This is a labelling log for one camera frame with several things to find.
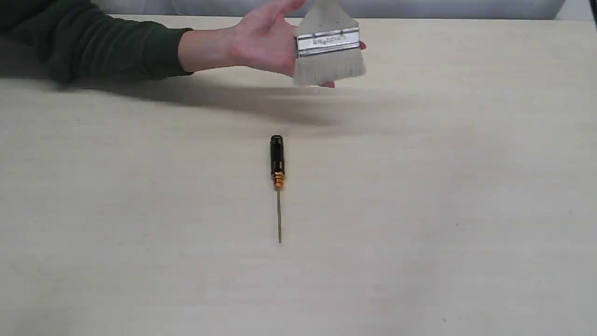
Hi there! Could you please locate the black and gold screwdriver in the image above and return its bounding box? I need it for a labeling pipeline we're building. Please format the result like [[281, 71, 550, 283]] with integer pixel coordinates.
[[270, 134, 285, 244]]

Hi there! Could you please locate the person's bare hand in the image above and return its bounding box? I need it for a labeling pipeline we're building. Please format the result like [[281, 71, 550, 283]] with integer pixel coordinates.
[[222, 0, 334, 87]]

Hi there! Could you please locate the wide wooden paint brush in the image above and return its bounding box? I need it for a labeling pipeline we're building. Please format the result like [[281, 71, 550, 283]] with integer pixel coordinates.
[[293, 0, 366, 86]]

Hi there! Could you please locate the forearm in dark green sleeve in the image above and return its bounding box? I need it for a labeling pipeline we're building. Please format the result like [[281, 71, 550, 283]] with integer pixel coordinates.
[[0, 0, 234, 84]]

